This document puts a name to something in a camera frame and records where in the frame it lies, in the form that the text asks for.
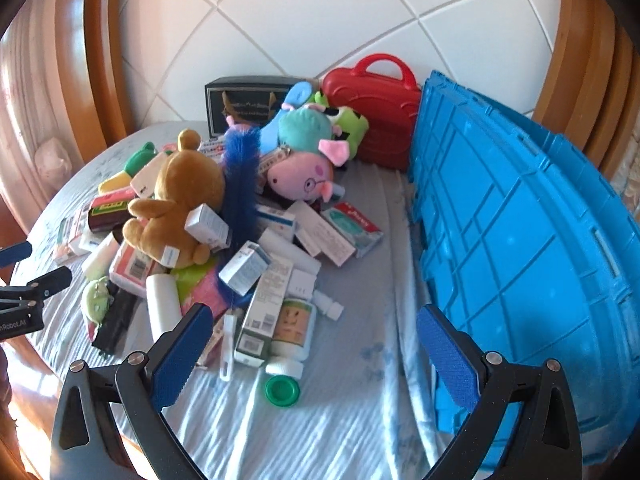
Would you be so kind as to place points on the pink tissue pack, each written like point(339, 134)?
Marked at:
point(130, 265)

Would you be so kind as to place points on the blue fuzzy duster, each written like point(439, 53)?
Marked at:
point(240, 175)

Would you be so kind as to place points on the small white blue box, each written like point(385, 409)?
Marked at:
point(87, 244)

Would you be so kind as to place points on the blue white grey carton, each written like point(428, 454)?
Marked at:
point(245, 265)

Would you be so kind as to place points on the green big-eyed plush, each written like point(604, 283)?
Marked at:
point(352, 127)

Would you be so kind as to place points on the white plastic bottle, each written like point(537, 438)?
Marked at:
point(162, 305)

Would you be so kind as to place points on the blue plastic crate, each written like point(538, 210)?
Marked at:
point(500, 210)

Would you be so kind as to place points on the red toy suitcase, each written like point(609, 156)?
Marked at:
point(380, 120)

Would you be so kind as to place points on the green white medicine box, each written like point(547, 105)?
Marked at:
point(72, 227)

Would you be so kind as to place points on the green bottle cap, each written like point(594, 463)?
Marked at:
point(282, 390)

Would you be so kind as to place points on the small green plush toy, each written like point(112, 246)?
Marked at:
point(97, 300)

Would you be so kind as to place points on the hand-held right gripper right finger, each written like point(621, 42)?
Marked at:
point(447, 355)

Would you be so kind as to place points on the brown bear plush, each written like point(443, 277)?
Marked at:
point(185, 185)

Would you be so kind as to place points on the wooden headboard pillar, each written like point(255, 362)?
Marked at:
point(580, 85)
point(100, 60)

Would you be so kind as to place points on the pink pig plush teal shirt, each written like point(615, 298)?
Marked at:
point(300, 130)

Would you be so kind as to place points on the white blue printed packet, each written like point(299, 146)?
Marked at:
point(212, 147)

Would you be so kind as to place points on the light blue plush toy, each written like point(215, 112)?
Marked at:
point(298, 95)

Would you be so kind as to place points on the red green box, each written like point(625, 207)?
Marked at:
point(107, 204)

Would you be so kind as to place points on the yellow green packet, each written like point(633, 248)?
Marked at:
point(192, 275)

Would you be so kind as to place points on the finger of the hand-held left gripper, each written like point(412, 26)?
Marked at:
point(50, 282)
point(15, 253)

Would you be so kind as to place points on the white bottle orange label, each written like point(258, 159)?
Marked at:
point(292, 322)

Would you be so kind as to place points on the teal red wipes packet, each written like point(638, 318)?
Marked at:
point(352, 227)

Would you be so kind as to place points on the black rectangular case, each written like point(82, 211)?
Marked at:
point(115, 320)

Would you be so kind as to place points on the small white nozzle bottle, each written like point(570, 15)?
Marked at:
point(327, 305)

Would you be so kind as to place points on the small pink pig plush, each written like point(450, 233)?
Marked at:
point(232, 121)

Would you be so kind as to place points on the long white green carton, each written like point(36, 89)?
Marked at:
point(265, 305)

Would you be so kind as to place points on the pink white medicine box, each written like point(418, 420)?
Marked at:
point(67, 254)

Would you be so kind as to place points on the white tube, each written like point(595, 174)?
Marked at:
point(100, 260)

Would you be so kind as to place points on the white digital thermometer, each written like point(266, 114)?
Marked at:
point(227, 347)

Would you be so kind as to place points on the black gift box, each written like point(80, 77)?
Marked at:
point(240, 90)

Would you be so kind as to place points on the pile of medicine boxes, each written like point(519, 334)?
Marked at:
point(320, 240)

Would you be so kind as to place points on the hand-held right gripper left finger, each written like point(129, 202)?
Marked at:
point(182, 350)

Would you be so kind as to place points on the pink curtain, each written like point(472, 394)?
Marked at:
point(30, 135)

